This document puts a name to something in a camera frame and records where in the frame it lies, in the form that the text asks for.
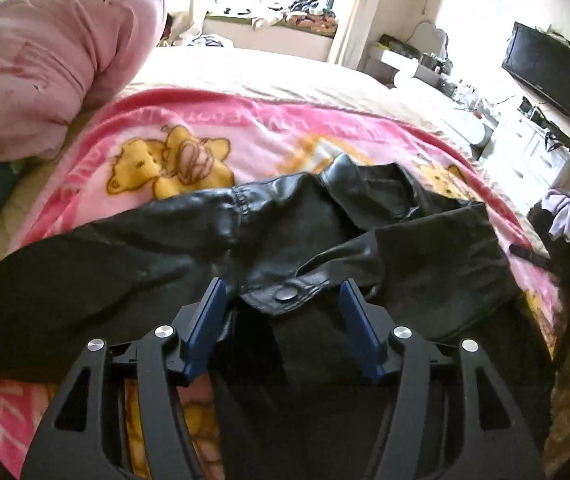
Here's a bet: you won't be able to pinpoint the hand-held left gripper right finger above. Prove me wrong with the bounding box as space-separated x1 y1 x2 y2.
340 280 548 480

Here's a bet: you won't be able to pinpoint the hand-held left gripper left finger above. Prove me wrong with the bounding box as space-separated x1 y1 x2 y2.
20 277 228 480

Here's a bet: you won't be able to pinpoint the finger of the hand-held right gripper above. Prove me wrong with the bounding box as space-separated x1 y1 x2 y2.
509 243 552 272

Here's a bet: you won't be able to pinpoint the black leather jacket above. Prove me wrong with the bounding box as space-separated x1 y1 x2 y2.
0 152 556 480

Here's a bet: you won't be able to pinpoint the pile of colourful clothes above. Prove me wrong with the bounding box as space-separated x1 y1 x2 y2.
162 10 231 50

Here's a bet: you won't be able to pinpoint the clothes on windowsill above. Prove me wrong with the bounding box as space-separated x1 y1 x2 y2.
245 0 340 33

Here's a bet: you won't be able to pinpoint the purple cloth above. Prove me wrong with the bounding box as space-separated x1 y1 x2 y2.
542 189 570 242

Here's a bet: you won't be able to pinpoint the white drawer dresser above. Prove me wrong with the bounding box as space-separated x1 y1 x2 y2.
485 105 570 206

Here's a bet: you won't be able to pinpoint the white vanity table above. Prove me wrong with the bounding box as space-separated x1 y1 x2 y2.
365 42 496 153

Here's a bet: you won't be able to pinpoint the black flat television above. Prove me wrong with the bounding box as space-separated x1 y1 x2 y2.
501 21 570 122

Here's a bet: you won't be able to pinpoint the pink printed bear blanket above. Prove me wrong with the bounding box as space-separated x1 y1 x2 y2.
0 89 570 480

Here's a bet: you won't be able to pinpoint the vanity mirror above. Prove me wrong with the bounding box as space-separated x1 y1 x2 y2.
412 21 450 61

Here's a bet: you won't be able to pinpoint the beige bed sheet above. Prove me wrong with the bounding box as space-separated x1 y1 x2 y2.
115 45 486 161

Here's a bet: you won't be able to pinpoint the pink quilt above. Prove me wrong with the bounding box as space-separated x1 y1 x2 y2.
0 0 173 166

